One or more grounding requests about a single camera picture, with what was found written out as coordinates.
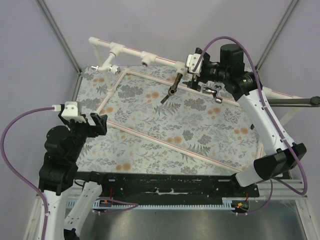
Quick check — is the white pipe frame red stripe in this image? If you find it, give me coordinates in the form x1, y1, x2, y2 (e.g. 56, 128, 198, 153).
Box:
88, 36, 301, 173

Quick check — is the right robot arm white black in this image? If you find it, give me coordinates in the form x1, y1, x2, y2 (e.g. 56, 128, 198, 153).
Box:
185, 44, 307, 188

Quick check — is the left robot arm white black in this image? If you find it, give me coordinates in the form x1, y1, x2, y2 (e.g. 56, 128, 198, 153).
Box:
38, 113, 108, 240

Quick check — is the chrome faucet on mat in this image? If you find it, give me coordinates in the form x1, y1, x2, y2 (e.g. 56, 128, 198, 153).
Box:
201, 82, 225, 104

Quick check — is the dark grey lever faucet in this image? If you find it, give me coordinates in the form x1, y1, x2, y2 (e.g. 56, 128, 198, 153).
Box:
160, 73, 183, 105

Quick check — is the floral patterned table mat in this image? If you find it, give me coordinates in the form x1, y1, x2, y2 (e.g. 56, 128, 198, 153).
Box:
77, 66, 264, 175

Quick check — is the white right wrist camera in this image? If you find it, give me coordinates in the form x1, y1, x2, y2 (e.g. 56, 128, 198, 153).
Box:
185, 53, 202, 76

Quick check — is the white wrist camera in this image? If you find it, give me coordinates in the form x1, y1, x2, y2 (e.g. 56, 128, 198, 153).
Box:
185, 53, 202, 76
52, 101, 86, 125

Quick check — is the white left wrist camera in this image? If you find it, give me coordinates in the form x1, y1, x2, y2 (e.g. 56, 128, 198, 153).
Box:
52, 101, 86, 125

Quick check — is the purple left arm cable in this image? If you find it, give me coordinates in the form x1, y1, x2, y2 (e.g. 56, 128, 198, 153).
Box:
1, 106, 140, 240

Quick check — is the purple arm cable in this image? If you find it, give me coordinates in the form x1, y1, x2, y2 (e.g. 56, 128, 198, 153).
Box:
191, 36, 308, 216
1, 106, 140, 240

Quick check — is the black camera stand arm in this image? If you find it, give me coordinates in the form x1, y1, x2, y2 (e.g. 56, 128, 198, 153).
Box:
268, 96, 320, 108

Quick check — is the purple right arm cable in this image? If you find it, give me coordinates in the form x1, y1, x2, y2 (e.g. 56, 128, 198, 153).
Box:
191, 36, 308, 216

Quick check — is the white slotted cable duct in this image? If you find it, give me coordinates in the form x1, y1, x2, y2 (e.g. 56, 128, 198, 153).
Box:
66, 198, 237, 209

